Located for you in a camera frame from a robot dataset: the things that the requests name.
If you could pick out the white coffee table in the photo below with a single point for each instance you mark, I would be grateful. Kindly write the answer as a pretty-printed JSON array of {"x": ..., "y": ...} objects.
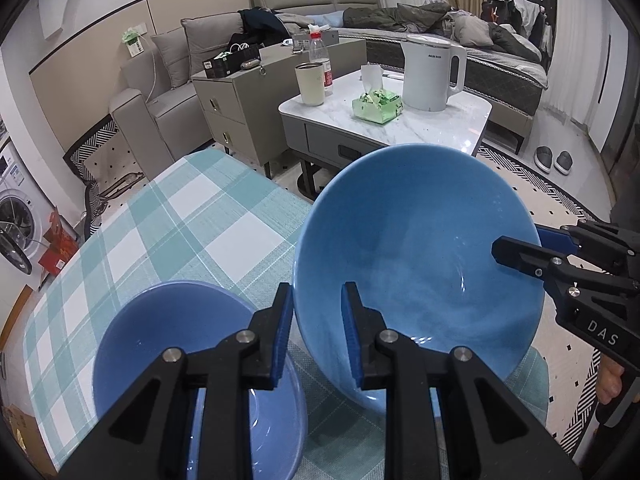
[{"x": 390, "y": 130}]

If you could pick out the white washing machine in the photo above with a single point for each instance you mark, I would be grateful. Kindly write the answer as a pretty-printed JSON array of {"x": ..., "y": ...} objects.
[{"x": 20, "y": 220}]

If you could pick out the grey bed with clothes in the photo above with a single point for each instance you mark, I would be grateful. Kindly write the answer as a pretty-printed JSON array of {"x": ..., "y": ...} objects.
[{"x": 450, "y": 50}]

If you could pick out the dark jacket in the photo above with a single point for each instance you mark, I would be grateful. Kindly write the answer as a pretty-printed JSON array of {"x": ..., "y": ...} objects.
[{"x": 262, "y": 22}]

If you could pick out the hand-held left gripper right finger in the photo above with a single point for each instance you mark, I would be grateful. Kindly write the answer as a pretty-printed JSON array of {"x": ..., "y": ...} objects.
[{"x": 352, "y": 340}]

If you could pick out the teal checked tablecloth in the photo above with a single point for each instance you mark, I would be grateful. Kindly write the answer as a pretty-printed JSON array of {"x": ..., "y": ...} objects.
[{"x": 175, "y": 230}]

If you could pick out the black box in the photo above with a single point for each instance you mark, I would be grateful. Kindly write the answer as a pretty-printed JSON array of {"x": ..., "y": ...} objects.
[{"x": 230, "y": 62}]

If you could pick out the white electric kettle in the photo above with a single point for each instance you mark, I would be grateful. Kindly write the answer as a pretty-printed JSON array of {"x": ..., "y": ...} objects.
[{"x": 430, "y": 75}]

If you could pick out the hanging clothes rack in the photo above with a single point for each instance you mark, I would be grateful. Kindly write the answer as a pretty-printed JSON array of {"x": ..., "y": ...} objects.
[{"x": 525, "y": 15}]

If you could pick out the clear plastic bottle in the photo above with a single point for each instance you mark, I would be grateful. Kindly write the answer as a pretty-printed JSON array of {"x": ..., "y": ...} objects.
[{"x": 321, "y": 60}]

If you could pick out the grey side cabinet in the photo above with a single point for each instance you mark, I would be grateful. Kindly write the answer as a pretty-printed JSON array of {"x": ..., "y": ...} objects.
[{"x": 235, "y": 110}]

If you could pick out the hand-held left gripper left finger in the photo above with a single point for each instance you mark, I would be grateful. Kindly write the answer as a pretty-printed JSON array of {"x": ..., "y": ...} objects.
[{"x": 282, "y": 340}]

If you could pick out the large blue bowl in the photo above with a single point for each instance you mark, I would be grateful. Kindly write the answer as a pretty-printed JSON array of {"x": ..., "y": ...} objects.
[{"x": 410, "y": 240}]

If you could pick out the beige tumbler cup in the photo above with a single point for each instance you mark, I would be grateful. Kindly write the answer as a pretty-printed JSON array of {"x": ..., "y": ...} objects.
[{"x": 310, "y": 85}]

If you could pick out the black patterned chair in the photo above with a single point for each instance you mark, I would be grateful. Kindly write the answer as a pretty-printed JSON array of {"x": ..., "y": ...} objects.
[{"x": 100, "y": 170}]

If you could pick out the black white patterned rug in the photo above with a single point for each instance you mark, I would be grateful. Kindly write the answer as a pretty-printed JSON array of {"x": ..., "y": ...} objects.
[{"x": 575, "y": 390}]

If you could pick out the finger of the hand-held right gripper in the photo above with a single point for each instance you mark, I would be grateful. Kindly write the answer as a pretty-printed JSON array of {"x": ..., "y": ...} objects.
[
  {"x": 530, "y": 257},
  {"x": 557, "y": 239}
]

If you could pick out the green tissue pack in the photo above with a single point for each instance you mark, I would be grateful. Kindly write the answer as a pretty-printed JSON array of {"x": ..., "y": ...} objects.
[{"x": 377, "y": 105}]

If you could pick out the grey sofa cushion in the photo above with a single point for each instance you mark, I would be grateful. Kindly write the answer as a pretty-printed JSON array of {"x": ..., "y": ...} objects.
[
  {"x": 172, "y": 57},
  {"x": 210, "y": 40}
]

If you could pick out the person's right hand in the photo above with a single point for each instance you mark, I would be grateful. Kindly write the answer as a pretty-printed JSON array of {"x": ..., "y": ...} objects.
[{"x": 610, "y": 385}]

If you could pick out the grey sofa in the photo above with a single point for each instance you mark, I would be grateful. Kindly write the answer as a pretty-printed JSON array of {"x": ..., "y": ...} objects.
[{"x": 165, "y": 85}]

